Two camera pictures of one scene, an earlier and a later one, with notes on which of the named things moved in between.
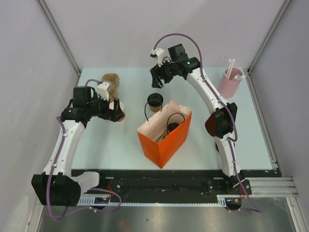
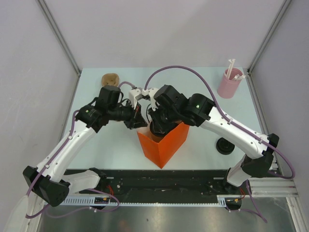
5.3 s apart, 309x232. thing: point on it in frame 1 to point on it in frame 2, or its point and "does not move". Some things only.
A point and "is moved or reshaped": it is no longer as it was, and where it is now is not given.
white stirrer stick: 231,67 does not move
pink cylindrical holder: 228,87 does not move
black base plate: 177,181 does not move
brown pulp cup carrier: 114,79 does not move
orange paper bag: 161,152 does not move
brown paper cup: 155,109 is moved or reshaped
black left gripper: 108,114 to 136,120
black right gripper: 155,72 to 158,126
